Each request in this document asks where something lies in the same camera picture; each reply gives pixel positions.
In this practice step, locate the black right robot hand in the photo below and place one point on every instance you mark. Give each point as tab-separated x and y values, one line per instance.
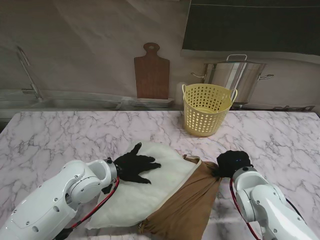
232	163

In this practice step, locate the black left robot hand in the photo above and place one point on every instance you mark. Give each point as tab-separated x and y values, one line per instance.
132	167

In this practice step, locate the white pillow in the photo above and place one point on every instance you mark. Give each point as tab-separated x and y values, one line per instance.
150	190

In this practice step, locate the brown pillowcase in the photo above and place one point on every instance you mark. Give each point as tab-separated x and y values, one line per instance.
185	200

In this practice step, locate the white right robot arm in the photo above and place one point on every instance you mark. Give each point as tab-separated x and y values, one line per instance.
270	200

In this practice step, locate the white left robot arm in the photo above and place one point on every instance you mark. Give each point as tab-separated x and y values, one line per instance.
50	200

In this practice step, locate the yellow perforated laundry basket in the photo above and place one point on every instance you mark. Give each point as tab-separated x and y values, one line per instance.
205	112

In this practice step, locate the stack of white plates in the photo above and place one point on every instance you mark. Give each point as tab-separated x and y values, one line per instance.
150	102

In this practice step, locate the white cylindrical candle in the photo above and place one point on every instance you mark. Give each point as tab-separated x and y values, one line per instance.
178	93

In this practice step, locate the black stove grate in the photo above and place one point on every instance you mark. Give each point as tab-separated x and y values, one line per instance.
300	108

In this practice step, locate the large steel stock pot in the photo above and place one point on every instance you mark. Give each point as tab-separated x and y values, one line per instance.
240	75

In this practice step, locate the brown wooden cutting board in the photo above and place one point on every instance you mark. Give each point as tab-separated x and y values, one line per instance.
151	75

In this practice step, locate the steel kitchen sink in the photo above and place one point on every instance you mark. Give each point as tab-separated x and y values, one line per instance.
62	103

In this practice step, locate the chrome kitchen faucet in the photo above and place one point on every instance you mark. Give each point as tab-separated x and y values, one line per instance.
38	95

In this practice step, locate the dark range hood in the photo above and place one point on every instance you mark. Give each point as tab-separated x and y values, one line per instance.
250	25

